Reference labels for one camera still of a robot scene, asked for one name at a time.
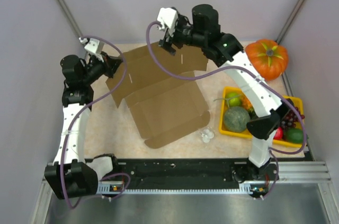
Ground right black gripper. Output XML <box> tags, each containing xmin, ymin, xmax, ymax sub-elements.
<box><xmin>156</xmin><ymin>17</ymin><xmax>206</xmax><ymax>56</ymax></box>

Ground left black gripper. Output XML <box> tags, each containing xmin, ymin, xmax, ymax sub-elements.
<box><xmin>82</xmin><ymin>51</ymin><xmax>123</xmax><ymax>85</ymax></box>

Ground brown cardboard box sheet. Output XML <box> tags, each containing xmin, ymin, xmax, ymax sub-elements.
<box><xmin>106</xmin><ymin>46</ymin><xmax>210</xmax><ymax>149</ymax></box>

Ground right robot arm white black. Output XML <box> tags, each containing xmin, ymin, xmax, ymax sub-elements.
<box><xmin>157</xmin><ymin>4</ymin><xmax>291</xmax><ymax>180</ymax></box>

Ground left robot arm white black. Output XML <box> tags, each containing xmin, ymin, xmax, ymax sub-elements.
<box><xmin>44</xmin><ymin>52</ymin><xmax>123</xmax><ymax>199</ymax></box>

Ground green lime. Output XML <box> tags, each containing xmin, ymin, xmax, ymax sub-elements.
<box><xmin>225</xmin><ymin>92</ymin><xmax>242</xmax><ymax>107</ymax></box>

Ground orange flower decoration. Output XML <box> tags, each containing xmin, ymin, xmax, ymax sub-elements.
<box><xmin>242</xmin><ymin>96</ymin><xmax>253</xmax><ymax>111</ymax></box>

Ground clear plastic bits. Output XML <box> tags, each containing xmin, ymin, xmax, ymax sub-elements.
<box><xmin>199</xmin><ymin>127</ymin><xmax>215</xmax><ymax>144</ymax></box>

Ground green melon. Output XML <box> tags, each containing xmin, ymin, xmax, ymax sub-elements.
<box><xmin>223</xmin><ymin>106</ymin><xmax>251</xmax><ymax>133</ymax></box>

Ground orange pumpkin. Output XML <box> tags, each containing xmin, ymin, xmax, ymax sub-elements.
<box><xmin>245</xmin><ymin>39</ymin><xmax>289</xmax><ymax>81</ymax></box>

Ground yellow plastic tray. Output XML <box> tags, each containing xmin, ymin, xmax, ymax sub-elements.
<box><xmin>218</xmin><ymin>86</ymin><xmax>304</xmax><ymax>148</ymax></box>

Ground red apple lower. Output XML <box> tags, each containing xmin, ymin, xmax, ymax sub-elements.
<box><xmin>273</xmin><ymin>127</ymin><xmax>283</xmax><ymax>140</ymax></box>

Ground purple grape bunch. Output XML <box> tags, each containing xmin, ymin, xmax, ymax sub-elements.
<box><xmin>280</xmin><ymin>110</ymin><xmax>299</xmax><ymax>131</ymax></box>

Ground green avocado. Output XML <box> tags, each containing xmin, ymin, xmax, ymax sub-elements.
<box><xmin>284</xmin><ymin>128</ymin><xmax>304</xmax><ymax>144</ymax></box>

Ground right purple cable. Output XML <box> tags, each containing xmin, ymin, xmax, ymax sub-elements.
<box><xmin>146</xmin><ymin>21</ymin><xmax>308</xmax><ymax>200</ymax></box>

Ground purple cable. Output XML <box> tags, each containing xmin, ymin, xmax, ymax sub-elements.
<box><xmin>59</xmin><ymin>34</ymin><xmax>131</xmax><ymax>209</ymax></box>
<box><xmin>146</xmin><ymin>21</ymin><xmax>308</xmax><ymax>200</ymax></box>

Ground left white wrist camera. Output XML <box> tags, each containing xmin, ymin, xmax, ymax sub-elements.
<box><xmin>79</xmin><ymin>38</ymin><xmax>103</xmax><ymax>55</ymax></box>

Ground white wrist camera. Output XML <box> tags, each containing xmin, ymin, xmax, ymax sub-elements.
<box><xmin>79</xmin><ymin>38</ymin><xmax>103</xmax><ymax>55</ymax></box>
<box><xmin>157</xmin><ymin>7</ymin><xmax>178</xmax><ymax>36</ymax></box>

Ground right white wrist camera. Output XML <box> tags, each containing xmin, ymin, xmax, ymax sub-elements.
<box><xmin>157</xmin><ymin>7</ymin><xmax>178</xmax><ymax>36</ymax></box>

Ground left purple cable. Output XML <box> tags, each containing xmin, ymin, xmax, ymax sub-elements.
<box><xmin>59</xmin><ymin>34</ymin><xmax>131</xmax><ymax>209</ymax></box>

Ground left corner aluminium post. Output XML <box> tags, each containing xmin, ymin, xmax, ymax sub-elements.
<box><xmin>55</xmin><ymin>0</ymin><xmax>83</xmax><ymax>41</ymax></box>

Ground corner aluminium post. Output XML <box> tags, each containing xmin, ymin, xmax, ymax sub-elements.
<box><xmin>275</xmin><ymin>0</ymin><xmax>306</xmax><ymax>44</ymax></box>
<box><xmin>55</xmin><ymin>0</ymin><xmax>83</xmax><ymax>41</ymax></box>

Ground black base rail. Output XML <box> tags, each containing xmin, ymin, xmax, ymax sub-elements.
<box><xmin>104</xmin><ymin>158</ymin><xmax>276</xmax><ymax>190</ymax></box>

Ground right corner aluminium post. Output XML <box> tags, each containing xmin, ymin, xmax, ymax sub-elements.
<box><xmin>275</xmin><ymin>0</ymin><xmax>306</xmax><ymax>44</ymax></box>

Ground aluminium frame beam front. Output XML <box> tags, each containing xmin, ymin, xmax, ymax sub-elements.
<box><xmin>42</xmin><ymin>160</ymin><xmax>332</xmax><ymax>195</ymax></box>

